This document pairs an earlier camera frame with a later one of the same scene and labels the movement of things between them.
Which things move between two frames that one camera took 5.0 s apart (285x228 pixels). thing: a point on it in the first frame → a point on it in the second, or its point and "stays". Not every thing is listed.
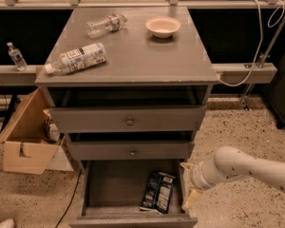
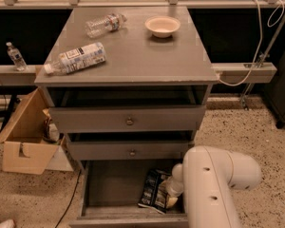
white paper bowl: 162,27 stays
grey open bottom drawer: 113,192 stays
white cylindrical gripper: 196,175 → 176,184
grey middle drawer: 176,150 stays
